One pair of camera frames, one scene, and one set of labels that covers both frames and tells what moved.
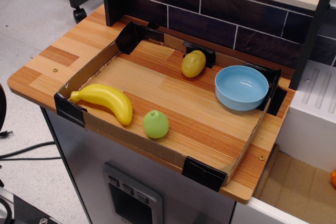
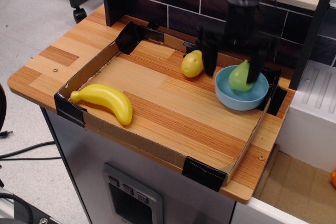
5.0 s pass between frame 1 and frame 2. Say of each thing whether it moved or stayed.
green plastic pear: moved
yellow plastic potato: stayed
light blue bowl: stayed
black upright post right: stayed
